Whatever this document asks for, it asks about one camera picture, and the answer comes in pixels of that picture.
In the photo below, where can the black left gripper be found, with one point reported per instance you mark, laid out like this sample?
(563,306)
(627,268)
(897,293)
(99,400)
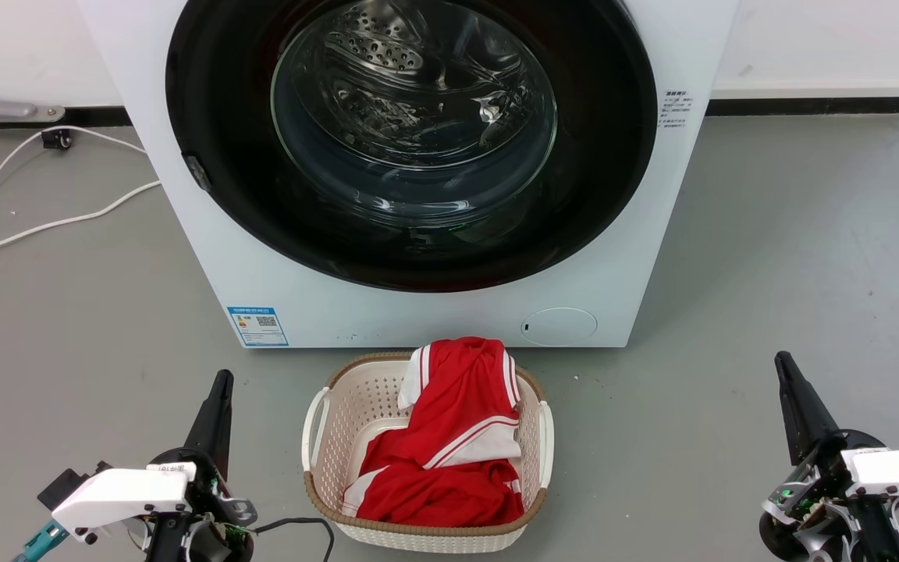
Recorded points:
(211,531)

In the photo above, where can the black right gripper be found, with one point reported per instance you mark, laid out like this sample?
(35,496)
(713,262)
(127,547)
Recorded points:
(824,499)

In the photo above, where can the cream plastic laundry basket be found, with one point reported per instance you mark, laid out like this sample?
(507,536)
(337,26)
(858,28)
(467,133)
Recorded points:
(348,421)

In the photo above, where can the round white filter cover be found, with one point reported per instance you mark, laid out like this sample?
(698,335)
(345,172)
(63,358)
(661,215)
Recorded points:
(559,326)

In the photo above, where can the small printed text sticker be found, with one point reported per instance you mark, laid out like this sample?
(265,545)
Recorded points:
(676,109)

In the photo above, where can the metal door hinge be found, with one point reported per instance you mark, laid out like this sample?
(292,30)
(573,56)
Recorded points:
(198,173)

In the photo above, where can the white front-load washing machine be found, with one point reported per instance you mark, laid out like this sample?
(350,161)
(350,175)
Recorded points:
(387,316)

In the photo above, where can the steel perforated washer drum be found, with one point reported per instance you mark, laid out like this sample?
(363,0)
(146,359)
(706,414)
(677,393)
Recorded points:
(387,47)

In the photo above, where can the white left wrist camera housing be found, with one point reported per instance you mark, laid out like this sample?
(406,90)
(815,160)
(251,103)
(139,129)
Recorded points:
(122,496)

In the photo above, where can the red and white garment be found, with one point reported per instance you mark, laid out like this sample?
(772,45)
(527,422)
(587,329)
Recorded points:
(457,406)

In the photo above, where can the grey round washer door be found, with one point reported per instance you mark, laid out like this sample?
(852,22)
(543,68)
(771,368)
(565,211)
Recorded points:
(223,101)

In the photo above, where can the blue energy label sticker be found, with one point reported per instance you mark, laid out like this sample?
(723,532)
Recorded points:
(257,326)

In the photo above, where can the small black plug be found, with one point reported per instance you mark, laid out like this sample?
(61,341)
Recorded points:
(56,139)

